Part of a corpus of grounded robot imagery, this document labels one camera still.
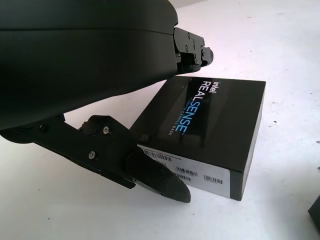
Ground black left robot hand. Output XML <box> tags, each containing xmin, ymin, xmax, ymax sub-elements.
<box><xmin>0</xmin><ymin>0</ymin><xmax>215</xmax><ymax>205</ymax></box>

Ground black RealSense box lid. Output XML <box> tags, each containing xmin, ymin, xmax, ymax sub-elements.
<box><xmin>129</xmin><ymin>75</ymin><xmax>267</xmax><ymax>202</ymax></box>

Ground black box base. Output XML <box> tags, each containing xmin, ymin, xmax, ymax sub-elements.
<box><xmin>307</xmin><ymin>198</ymin><xmax>320</xmax><ymax>224</ymax></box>

